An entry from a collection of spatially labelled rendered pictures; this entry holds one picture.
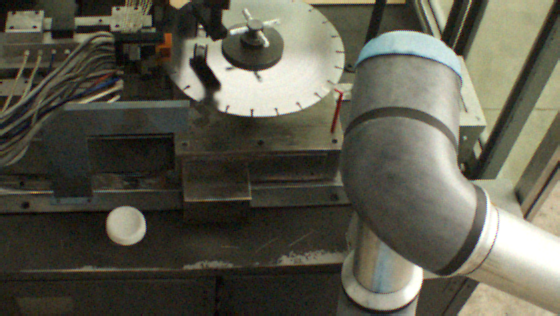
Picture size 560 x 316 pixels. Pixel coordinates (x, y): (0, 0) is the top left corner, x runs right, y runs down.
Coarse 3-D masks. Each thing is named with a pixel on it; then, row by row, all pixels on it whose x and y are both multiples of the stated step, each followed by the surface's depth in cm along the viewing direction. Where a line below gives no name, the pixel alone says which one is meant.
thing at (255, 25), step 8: (248, 16) 134; (248, 24) 132; (256, 24) 132; (264, 24) 133; (272, 24) 134; (232, 32) 131; (240, 32) 132; (248, 32) 133; (256, 32) 132; (256, 40) 134; (264, 40) 131
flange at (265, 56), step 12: (240, 24) 138; (228, 36) 136; (240, 36) 135; (276, 36) 137; (228, 48) 134; (240, 48) 134; (252, 48) 134; (264, 48) 135; (276, 48) 136; (240, 60) 133; (252, 60) 133; (264, 60) 133; (276, 60) 135
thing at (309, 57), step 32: (192, 0) 143; (256, 0) 145; (288, 0) 146; (192, 32) 137; (288, 32) 140; (320, 32) 141; (192, 64) 132; (224, 64) 133; (288, 64) 135; (320, 64) 136; (192, 96) 128; (224, 96) 129; (256, 96) 129; (288, 96) 130; (320, 96) 131
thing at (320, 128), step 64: (128, 64) 140; (64, 128) 120; (128, 128) 122; (192, 128) 136; (256, 128) 138; (320, 128) 140; (0, 192) 134; (64, 192) 134; (128, 192) 138; (192, 192) 132; (256, 192) 142; (320, 192) 143
